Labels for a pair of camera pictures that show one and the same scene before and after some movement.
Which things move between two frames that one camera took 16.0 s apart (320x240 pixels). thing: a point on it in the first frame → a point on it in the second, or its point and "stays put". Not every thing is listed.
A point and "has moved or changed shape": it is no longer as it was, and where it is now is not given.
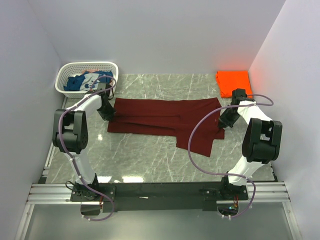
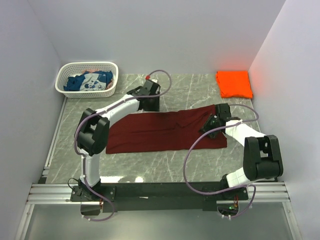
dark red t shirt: (173, 117) has moved or changed shape
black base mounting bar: (132, 197) stays put
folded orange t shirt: (230, 81) stays put
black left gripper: (106, 110) → (152, 104)
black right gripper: (227, 117) → (208, 127)
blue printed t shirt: (88, 81) stays put
